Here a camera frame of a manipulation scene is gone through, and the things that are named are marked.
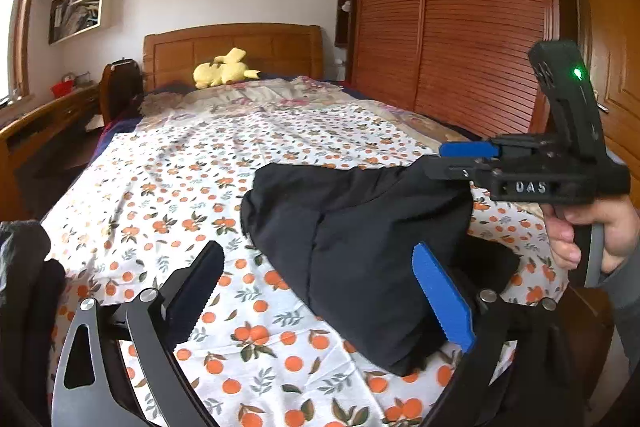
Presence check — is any wooden slatted wardrobe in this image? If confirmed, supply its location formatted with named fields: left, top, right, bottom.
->
left=334, top=0, right=571, bottom=144

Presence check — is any wooden desk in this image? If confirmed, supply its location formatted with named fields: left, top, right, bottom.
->
left=0, top=83, right=104, bottom=223

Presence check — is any yellow plush toy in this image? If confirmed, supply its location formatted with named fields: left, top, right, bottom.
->
left=193, top=48, right=260, bottom=89

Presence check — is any wooden chair with black bag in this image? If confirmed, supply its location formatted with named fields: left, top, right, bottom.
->
left=98, top=59, right=146, bottom=126

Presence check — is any wooden headboard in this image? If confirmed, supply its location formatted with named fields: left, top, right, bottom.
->
left=142, top=23, right=325, bottom=90

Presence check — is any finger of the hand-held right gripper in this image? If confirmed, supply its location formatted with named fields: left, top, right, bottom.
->
left=424, top=157, right=494, bottom=182
left=438, top=140, right=501, bottom=158

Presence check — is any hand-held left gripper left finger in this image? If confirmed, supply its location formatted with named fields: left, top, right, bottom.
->
left=50, top=241, right=226, bottom=427

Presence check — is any person's right forearm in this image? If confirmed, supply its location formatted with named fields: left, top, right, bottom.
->
left=600, top=252, right=640, bottom=360

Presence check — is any orange print bed sheet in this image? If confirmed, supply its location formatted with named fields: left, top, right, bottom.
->
left=40, top=99, right=571, bottom=427

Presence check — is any person's right hand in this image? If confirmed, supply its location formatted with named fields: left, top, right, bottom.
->
left=545, top=194, right=640, bottom=275

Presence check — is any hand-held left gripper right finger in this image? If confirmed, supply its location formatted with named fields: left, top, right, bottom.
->
left=411, top=243, right=572, bottom=427

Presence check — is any floral quilt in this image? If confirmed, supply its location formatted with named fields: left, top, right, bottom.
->
left=140, top=76, right=483, bottom=144

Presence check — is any wooden window frame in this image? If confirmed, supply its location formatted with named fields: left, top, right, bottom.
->
left=0, top=0, right=51, bottom=105

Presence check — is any dark cloth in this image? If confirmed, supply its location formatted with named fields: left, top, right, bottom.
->
left=0, top=219, right=67, bottom=427

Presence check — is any wooden door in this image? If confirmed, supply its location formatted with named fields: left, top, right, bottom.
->
left=560, top=0, right=640, bottom=170

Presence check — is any black coat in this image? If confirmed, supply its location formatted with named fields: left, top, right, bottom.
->
left=240, top=162, right=522, bottom=378

